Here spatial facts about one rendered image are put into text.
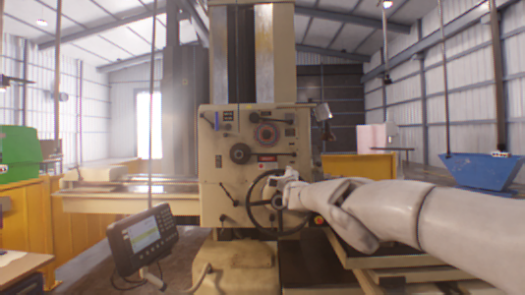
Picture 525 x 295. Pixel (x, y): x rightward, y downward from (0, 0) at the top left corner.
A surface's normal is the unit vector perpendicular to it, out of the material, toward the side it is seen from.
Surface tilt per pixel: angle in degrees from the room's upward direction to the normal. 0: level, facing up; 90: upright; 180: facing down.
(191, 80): 90
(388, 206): 68
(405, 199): 53
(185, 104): 90
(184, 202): 90
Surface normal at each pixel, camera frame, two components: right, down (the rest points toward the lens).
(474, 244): -0.92, -0.11
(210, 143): -0.04, -0.01
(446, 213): -0.78, -0.54
